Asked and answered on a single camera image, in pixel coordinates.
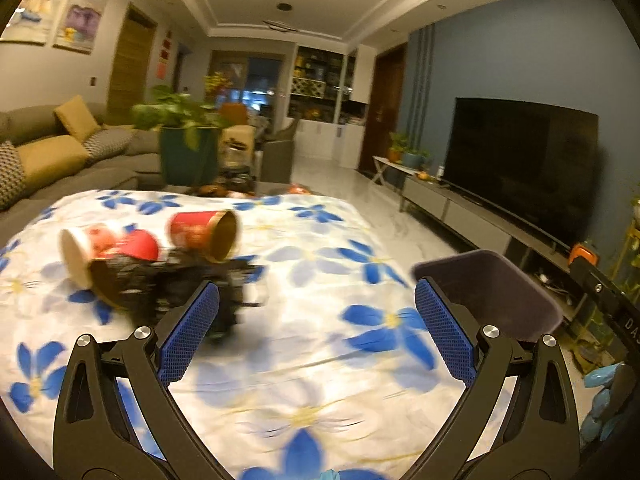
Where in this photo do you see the display cabinet with shelves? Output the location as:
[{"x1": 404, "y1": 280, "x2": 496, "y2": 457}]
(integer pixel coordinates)
[{"x1": 288, "y1": 46, "x2": 376, "y2": 169}]

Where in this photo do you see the black plastic bag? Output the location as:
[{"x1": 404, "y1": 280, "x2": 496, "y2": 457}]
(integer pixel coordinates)
[{"x1": 113, "y1": 249, "x2": 266, "y2": 338}]

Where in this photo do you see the grey sectional sofa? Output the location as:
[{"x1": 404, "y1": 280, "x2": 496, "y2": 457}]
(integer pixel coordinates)
[{"x1": 1, "y1": 99, "x2": 165, "y2": 240}]

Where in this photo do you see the houndstooth cushion far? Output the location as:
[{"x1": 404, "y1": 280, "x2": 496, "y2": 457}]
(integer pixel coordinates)
[{"x1": 84, "y1": 128, "x2": 134, "y2": 164}]

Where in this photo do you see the wooden door left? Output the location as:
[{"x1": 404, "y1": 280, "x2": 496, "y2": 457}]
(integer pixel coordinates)
[{"x1": 106, "y1": 4, "x2": 157, "y2": 125}]

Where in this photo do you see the yellow square cushion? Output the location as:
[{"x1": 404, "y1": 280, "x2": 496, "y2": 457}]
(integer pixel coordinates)
[{"x1": 54, "y1": 96, "x2": 101, "y2": 143}]

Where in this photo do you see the houndstooth cushion near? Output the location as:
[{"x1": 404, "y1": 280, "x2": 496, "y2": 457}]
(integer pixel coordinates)
[{"x1": 0, "y1": 141, "x2": 26, "y2": 210}]

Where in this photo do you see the sailboat painting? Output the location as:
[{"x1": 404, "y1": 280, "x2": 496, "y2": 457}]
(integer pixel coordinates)
[{"x1": 1, "y1": 0, "x2": 63, "y2": 46}]

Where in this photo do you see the dark grey trash bin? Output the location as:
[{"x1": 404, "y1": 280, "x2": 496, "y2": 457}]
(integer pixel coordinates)
[{"x1": 411, "y1": 249, "x2": 563, "y2": 342}]

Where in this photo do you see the grey tv cabinet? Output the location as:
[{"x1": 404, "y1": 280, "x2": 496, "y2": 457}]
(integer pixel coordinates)
[{"x1": 400, "y1": 177, "x2": 586, "y2": 323}]

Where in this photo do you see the houndstooth cushion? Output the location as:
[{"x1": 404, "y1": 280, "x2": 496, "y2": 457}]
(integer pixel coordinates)
[
  {"x1": 0, "y1": 141, "x2": 26, "y2": 210},
  {"x1": 84, "y1": 128, "x2": 134, "y2": 164}
]

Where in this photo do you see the grey armchair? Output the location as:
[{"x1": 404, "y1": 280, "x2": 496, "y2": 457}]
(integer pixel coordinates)
[{"x1": 259, "y1": 140, "x2": 295, "y2": 183}]

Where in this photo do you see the purple landscape painting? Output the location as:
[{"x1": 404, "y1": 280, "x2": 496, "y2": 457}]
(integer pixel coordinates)
[{"x1": 53, "y1": 0, "x2": 108, "y2": 54}]

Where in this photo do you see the gold plant stand with vine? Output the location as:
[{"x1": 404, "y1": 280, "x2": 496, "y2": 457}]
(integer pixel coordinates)
[{"x1": 608, "y1": 196, "x2": 640, "y2": 307}]

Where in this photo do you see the floral blue white tablecloth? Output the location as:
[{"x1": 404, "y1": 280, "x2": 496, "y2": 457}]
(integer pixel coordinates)
[{"x1": 1, "y1": 191, "x2": 463, "y2": 479}]

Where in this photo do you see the potted plant teal pot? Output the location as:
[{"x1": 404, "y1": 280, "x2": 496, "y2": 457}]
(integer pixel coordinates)
[{"x1": 131, "y1": 84, "x2": 231, "y2": 188}]

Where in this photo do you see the yellow long cushion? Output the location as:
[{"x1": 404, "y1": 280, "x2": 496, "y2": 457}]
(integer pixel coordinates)
[{"x1": 17, "y1": 134, "x2": 89, "y2": 196}]

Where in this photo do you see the large black television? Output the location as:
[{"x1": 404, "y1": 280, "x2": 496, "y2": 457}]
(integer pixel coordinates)
[{"x1": 444, "y1": 98, "x2": 599, "y2": 248}]

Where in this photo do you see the glass teapot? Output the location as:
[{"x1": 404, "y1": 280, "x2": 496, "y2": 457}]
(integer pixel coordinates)
[{"x1": 222, "y1": 139, "x2": 250, "y2": 169}]

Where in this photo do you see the orange retro radio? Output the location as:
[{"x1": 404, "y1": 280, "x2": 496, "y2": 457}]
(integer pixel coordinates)
[{"x1": 567, "y1": 242, "x2": 599, "y2": 266}]

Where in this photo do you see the red gold paper cup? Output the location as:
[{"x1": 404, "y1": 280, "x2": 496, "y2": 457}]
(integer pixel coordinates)
[{"x1": 167, "y1": 209, "x2": 240, "y2": 262}]

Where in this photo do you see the white folding side table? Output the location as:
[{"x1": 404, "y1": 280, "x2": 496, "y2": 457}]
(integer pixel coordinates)
[{"x1": 371, "y1": 156, "x2": 420, "y2": 185}]

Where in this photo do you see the dark wooden door right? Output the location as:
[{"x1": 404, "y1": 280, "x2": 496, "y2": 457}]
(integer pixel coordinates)
[{"x1": 358, "y1": 42, "x2": 408, "y2": 178}]

